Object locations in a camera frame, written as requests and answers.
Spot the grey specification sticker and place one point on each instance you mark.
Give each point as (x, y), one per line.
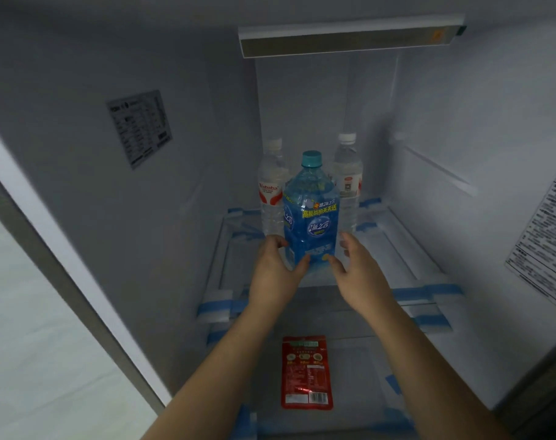
(139, 129)

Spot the glass refrigerator shelf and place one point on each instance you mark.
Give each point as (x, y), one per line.
(356, 380)
(388, 256)

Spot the person's left hand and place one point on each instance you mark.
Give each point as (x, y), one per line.
(271, 284)

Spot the refrigerator light bar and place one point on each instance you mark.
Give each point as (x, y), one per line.
(346, 38)

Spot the red snack packet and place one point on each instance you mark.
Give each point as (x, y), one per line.
(306, 373)

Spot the white warning sticker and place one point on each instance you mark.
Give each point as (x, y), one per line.
(543, 242)

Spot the person's right forearm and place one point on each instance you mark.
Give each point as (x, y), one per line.
(429, 375)

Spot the person's left thumb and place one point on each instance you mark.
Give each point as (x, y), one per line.
(301, 266)

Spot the person's left forearm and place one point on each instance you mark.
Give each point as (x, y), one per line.
(218, 375)

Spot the clear water bottle red label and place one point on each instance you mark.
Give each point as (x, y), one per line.
(271, 187)

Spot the person's right thumb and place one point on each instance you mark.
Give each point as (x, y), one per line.
(336, 266)

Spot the clear water bottle white label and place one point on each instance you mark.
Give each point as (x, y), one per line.
(348, 178)

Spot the blue drink bottle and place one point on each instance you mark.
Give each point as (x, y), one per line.
(311, 210)

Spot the grey refrigerator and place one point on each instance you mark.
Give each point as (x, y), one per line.
(122, 251)

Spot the blue tape strips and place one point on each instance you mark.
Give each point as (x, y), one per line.
(216, 307)

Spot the person's right hand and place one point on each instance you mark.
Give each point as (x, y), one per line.
(365, 284)

